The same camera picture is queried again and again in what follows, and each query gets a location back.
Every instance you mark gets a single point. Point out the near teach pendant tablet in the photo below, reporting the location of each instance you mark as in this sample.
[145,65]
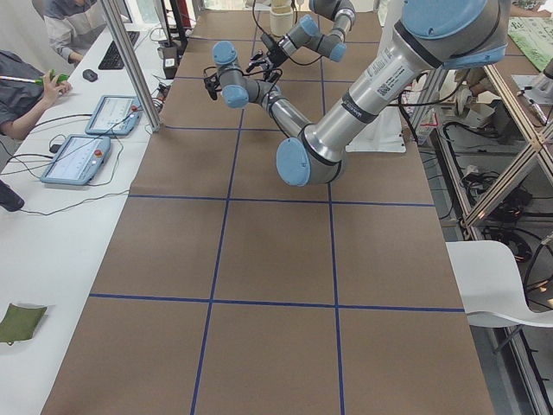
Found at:
[78,160]

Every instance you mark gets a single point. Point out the aluminium frame post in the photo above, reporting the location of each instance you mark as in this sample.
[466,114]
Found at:
[131,63]

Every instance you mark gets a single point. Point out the cream plastic basket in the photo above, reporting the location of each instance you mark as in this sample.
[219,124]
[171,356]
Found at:
[281,17]

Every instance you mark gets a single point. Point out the seated person grey shirt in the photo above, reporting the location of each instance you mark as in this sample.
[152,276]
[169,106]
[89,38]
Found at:
[23,103]

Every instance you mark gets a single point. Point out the teach pendant tablet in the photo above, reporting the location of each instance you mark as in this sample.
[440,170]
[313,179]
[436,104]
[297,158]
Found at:
[115,115]
[78,160]

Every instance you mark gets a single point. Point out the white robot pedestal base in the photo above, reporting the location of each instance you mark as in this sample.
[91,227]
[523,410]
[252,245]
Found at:
[384,134]

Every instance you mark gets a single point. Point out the person in white sleeves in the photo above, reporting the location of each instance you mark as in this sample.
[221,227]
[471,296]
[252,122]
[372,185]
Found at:
[73,27]

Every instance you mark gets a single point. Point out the far teach pendant tablet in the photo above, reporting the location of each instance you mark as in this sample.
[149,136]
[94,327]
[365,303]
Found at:
[115,115]

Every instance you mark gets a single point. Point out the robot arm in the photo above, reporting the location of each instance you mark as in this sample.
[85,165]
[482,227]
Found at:
[289,33]
[428,35]

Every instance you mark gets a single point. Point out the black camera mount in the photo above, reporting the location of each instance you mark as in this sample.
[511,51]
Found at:
[211,82]

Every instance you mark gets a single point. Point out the green cloth pouch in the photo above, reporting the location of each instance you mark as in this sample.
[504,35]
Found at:
[20,323]

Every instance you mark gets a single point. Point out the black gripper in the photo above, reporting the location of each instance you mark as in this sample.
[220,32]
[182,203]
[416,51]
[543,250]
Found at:
[274,54]

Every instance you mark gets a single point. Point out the black keyboard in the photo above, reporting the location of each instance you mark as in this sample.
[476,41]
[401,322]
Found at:
[112,59]

